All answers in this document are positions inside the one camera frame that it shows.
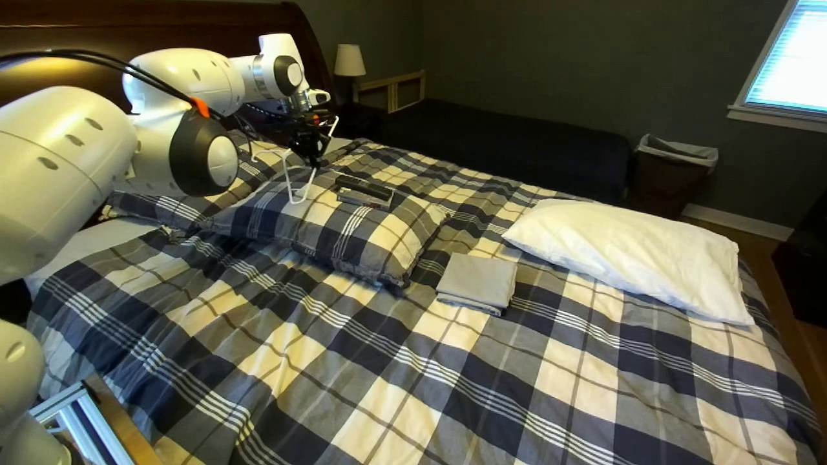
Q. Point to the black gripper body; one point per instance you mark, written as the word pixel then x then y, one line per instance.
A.
pixel 281 113

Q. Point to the white wire hanger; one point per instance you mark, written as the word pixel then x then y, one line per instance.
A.
pixel 298 182

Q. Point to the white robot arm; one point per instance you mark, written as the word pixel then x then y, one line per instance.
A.
pixel 65 147

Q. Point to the checkered pillow near headboard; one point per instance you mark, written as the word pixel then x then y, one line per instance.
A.
pixel 189 212

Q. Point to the checkered pillow with remote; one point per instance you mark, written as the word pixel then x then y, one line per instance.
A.
pixel 336 225

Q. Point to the plaid checkered duvet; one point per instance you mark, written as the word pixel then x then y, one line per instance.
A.
pixel 230 352

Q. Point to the white pillow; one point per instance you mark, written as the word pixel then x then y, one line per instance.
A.
pixel 665 259

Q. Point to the table lamp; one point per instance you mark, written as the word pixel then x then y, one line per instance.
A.
pixel 349 67

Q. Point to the folded grey cloth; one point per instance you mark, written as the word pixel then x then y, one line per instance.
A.
pixel 480 282

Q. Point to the dark wooden headboard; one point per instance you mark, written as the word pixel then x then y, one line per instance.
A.
pixel 132 26

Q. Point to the grey bed sheet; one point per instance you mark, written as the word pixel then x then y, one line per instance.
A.
pixel 86 243

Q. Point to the dark couch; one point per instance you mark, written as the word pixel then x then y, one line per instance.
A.
pixel 547 153

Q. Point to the wooden cart board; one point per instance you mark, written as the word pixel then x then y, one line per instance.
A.
pixel 137 447

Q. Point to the dark laundry hamper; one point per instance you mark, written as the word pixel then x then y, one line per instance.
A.
pixel 667 175

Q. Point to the window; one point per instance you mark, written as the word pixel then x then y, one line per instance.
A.
pixel 787 85

